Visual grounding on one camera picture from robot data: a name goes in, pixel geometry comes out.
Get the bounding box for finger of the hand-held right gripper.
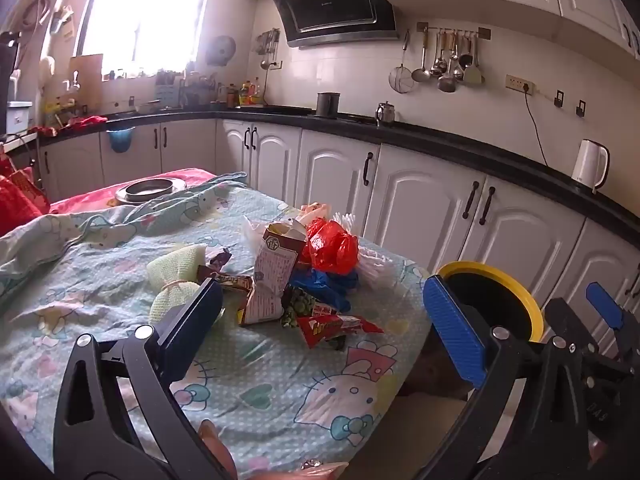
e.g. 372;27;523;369
585;281;640;361
544;296;608;361

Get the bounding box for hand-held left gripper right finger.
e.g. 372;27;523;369
422;274;591;480

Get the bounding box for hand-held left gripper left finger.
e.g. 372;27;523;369
52;279;237;480

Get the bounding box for yellow-rimmed black trash bin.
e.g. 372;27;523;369
436;260;544;346

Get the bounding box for brown snack bar wrapper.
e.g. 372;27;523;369
214;271;257;293

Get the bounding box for pale green mesh cloth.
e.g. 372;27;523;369
146;242;224;326

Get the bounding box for printed paper carton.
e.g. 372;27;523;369
239;224;308;328

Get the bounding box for white plastic bag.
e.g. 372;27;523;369
357;245;397;288

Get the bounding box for green snack packet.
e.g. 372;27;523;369
281;285;319;332

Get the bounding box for red snack wrapper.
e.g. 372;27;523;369
295;310;384;352

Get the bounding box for blue plastic bag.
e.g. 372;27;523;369
290;267;362;314

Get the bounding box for red plastic bag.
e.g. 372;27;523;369
306;217;361;277

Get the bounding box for white foam net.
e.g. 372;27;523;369
330;212;359;237

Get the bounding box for peach plastic wrapper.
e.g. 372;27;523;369
300;202;334;222

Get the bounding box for printed cartoon blanket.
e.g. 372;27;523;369
0;172;437;480

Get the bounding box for white lower cabinets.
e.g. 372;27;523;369
39;119;640;341

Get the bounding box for white electric kettle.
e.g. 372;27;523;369
571;138;611;194

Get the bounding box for metal basin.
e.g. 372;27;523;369
115;177;187;206

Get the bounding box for red tablecloth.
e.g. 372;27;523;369
49;169;219;216

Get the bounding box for black kitchen countertop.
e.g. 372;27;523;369
36;105;640;237

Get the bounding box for red cushion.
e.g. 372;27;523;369
0;156;52;237

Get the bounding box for red cloth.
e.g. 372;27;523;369
35;115;109;137

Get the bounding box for large steel ladle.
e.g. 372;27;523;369
438;32;458;94

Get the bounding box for steel spatula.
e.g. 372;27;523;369
462;35;485;86

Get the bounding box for dark metal canister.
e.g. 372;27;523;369
316;91;340;119

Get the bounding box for steel spoon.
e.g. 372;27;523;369
431;32;447;79

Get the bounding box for wooden cutting board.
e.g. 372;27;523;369
69;54;104;102

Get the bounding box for white box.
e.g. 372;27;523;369
6;101;34;134

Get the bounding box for hanging utensil rack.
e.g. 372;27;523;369
255;28;284;72

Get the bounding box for bright window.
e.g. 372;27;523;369
75;0;212;81

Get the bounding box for black range hood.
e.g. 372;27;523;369
265;0;399;50

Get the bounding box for black power cable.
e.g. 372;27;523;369
522;87;576;177

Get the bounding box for wall power outlet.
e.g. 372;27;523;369
505;74;537;95

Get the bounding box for wire mesh strainer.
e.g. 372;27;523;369
389;30;420;95

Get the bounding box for round wall fan cover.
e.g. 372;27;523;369
206;35;237;67

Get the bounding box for wall utensil rail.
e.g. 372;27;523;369
416;22;492;41

